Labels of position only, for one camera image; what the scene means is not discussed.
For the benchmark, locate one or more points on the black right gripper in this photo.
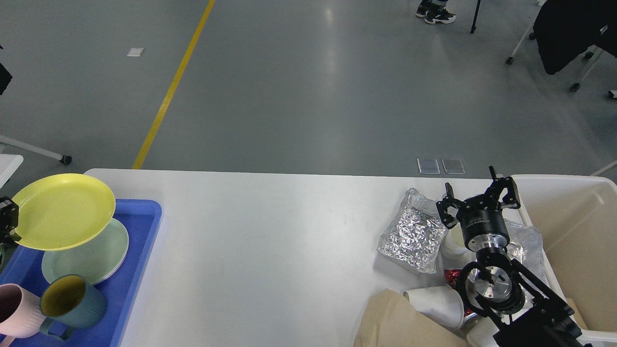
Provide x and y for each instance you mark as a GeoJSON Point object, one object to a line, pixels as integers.
{"type": "Point", "coordinates": [483, 226]}

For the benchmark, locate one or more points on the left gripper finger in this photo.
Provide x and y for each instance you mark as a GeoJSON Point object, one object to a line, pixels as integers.
{"type": "Point", "coordinates": [8, 221]}

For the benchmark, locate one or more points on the yellow plastic plate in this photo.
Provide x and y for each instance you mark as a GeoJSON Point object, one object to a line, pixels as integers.
{"type": "Point", "coordinates": [61, 212]}

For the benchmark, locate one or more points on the teal mug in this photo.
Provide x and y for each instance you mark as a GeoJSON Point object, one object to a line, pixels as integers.
{"type": "Point", "coordinates": [70, 303]}

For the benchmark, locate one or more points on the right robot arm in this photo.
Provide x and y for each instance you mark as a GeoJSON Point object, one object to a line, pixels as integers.
{"type": "Point", "coordinates": [524, 309]}

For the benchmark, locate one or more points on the small white cup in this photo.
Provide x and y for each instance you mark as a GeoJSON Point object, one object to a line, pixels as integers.
{"type": "Point", "coordinates": [453, 246]}

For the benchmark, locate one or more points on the white side table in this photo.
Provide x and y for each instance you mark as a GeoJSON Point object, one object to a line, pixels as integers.
{"type": "Point", "coordinates": [9, 163]}

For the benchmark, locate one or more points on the right floor plate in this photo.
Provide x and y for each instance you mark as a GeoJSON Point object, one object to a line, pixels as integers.
{"type": "Point", "coordinates": [454, 166]}

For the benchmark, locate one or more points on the floor plate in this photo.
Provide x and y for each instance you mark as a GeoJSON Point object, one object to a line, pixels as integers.
{"type": "Point", "coordinates": [454, 166]}
{"type": "Point", "coordinates": [428, 166]}

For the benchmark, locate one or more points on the crumpled clear plastic wrap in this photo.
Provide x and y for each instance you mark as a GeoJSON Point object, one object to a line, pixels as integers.
{"type": "Point", "coordinates": [526, 246]}

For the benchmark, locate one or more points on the left floor plate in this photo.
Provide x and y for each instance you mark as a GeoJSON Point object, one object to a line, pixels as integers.
{"type": "Point", "coordinates": [428, 166]}

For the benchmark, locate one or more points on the silver foil bag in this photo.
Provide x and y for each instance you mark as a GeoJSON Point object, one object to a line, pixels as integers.
{"type": "Point", "coordinates": [413, 238]}

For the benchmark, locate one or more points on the red snack wrapper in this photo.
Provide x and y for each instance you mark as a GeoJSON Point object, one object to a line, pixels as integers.
{"type": "Point", "coordinates": [452, 277]}

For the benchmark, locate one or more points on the beige plastic bin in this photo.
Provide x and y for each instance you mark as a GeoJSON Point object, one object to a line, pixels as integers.
{"type": "Point", "coordinates": [576, 216]}

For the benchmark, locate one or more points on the white paper cup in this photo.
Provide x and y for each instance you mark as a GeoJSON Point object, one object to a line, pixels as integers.
{"type": "Point", "coordinates": [441, 304]}

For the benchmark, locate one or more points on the pale green plate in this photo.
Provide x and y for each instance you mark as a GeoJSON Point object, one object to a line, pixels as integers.
{"type": "Point", "coordinates": [95, 260]}

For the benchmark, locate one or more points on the pink mug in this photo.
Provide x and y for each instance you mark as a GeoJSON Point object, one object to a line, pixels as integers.
{"type": "Point", "coordinates": [20, 315]}

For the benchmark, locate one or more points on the blue plastic tray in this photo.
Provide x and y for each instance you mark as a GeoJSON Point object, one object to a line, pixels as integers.
{"type": "Point", "coordinates": [142, 220]}

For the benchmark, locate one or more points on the brown paper bag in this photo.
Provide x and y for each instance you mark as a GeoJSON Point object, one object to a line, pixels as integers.
{"type": "Point", "coordinates": [389, 320]}

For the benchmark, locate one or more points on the black jacket on chair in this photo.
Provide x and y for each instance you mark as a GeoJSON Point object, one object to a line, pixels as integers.
{"type": "Point", "coordinates": [564, 29]}

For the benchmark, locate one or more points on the person in black sneakers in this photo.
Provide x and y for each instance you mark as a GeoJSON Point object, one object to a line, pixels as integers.
{"type": "Point", "coordinates": [435, 11]}

